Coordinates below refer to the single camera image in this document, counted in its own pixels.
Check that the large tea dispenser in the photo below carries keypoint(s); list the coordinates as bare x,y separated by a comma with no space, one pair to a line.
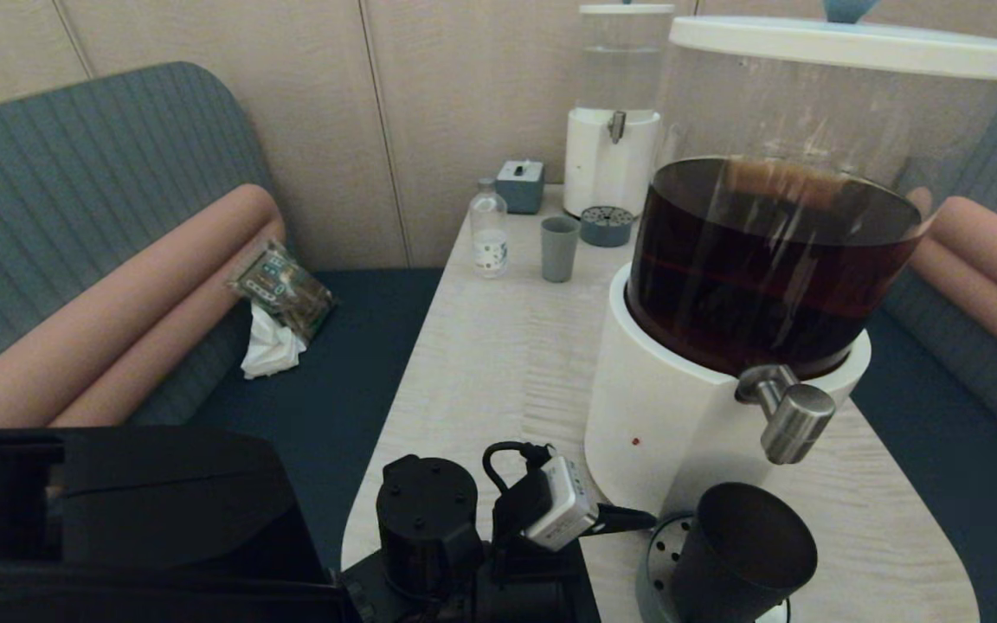
672,398

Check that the small water dispenser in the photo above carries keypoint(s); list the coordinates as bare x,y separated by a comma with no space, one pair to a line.
602,170

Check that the green snack packet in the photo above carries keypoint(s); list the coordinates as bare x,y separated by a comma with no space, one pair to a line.
286,289

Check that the blue-grey upholstered sofa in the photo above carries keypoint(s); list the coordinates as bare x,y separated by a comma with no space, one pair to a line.
966,484
74,156

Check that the large round perforated drip tray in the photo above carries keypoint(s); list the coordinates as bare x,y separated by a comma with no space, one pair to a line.
659,554

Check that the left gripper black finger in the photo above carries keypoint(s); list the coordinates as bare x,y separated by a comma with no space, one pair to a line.
624,519

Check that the small white dispenser lid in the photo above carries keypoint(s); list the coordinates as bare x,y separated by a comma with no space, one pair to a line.
625,9

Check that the blue-grey tissue box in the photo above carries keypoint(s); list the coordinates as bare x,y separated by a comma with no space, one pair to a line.
520,189

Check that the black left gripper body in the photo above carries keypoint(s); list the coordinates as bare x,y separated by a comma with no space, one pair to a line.
542,588

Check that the clear plastic bottle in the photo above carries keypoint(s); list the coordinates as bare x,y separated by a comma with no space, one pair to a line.
490,237

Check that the large metal dispenser tap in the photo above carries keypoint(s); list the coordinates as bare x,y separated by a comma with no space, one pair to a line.
797,422

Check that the grey cup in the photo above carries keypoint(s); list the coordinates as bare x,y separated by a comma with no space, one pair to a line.
559,253

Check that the small metal dispenser tap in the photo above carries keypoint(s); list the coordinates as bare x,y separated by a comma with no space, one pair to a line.
616,126

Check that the white crumpled tissue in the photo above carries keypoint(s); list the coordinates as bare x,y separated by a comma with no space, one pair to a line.
272,350

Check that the black cup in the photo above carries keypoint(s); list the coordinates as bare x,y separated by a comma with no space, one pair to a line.
741,554

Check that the small round drip tray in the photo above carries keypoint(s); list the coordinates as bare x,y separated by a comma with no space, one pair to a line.
606,229

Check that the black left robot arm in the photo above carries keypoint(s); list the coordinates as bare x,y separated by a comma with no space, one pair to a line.
161,519

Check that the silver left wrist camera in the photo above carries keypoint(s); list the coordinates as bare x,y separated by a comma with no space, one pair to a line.
561,506

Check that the large white lid blue knob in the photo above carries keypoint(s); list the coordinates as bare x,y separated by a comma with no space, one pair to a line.
845,48

